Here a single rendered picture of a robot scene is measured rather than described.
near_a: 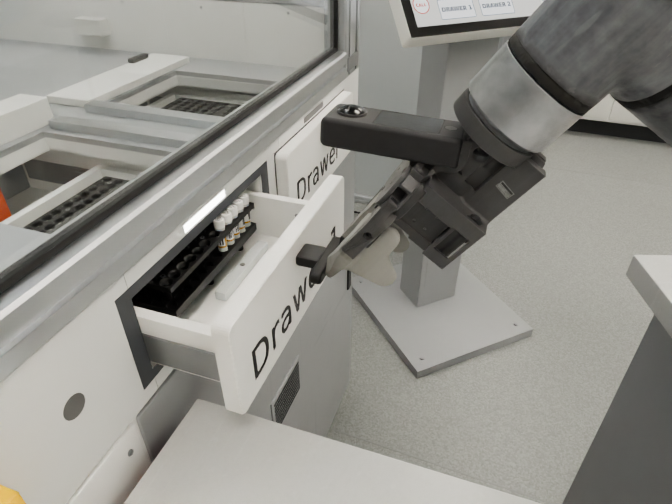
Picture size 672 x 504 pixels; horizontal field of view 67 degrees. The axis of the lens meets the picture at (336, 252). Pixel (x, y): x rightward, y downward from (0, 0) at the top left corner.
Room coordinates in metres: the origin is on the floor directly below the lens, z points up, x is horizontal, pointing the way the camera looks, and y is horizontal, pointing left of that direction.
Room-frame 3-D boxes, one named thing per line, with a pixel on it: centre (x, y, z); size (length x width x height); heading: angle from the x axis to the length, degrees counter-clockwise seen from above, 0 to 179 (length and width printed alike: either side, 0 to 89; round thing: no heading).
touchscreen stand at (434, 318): (1.36, -0.35, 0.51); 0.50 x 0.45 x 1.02; 24
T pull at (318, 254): (0.42, 0.02, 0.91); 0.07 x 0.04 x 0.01; 161
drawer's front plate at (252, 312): (0.43, 0.05, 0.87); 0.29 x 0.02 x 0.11; 161
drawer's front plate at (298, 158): (0.76, 0.03, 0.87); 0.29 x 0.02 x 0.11; 161
